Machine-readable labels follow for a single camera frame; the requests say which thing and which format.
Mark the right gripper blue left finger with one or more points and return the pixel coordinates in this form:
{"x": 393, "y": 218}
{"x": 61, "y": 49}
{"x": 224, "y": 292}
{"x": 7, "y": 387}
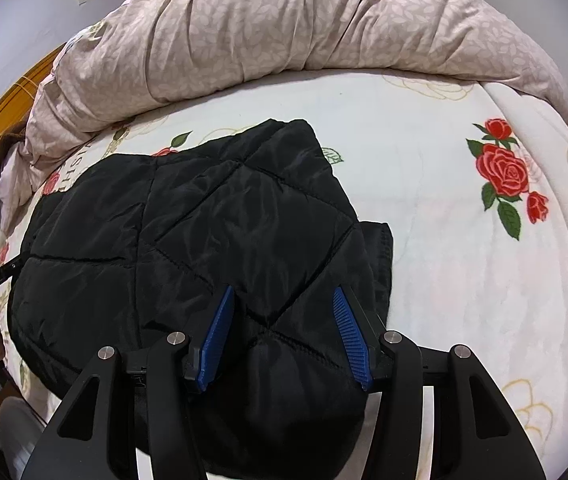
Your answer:
{"x": 207, "y": 330}

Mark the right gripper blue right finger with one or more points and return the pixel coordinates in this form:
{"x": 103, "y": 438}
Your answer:
{"x": 360, "y": 329}

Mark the black hooded puffer jacket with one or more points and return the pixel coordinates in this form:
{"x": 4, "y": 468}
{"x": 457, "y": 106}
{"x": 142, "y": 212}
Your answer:
{"x": 140, "y": 244}

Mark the white rose-print bed blanket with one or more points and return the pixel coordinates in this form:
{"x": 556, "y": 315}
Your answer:
{"x": 471, "y": 177}

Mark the pink leaf-pattern duvet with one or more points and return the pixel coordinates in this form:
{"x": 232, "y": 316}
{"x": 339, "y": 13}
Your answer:
{"x": 149, "y": 53}

